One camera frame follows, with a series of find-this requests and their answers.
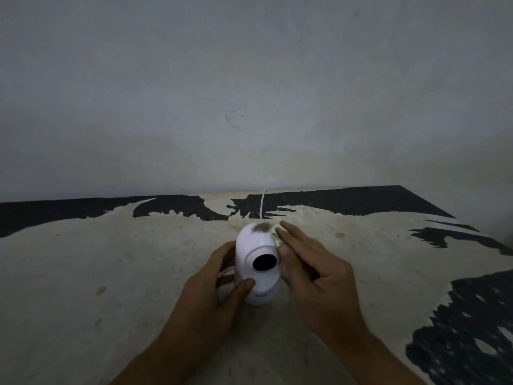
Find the person's left thumb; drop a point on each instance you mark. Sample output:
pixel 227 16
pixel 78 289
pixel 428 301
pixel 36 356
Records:
pixel 239 294

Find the person's left hand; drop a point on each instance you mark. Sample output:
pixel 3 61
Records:
pixel 196 304

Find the person's right forearm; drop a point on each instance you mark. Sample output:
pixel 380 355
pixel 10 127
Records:
pixel 378 362

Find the person's right hand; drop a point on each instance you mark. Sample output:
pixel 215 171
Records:
pixel 326 288

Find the pale green cleaning cloth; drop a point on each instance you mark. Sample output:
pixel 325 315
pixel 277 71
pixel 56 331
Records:
pixel 280 240

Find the person's left forearm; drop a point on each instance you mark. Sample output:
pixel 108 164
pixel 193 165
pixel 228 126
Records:
pixel 160 362

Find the white security camera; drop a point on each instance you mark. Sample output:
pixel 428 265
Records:
pixel 258 272

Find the person's right thumb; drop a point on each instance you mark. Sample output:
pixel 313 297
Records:
pixel 289 266

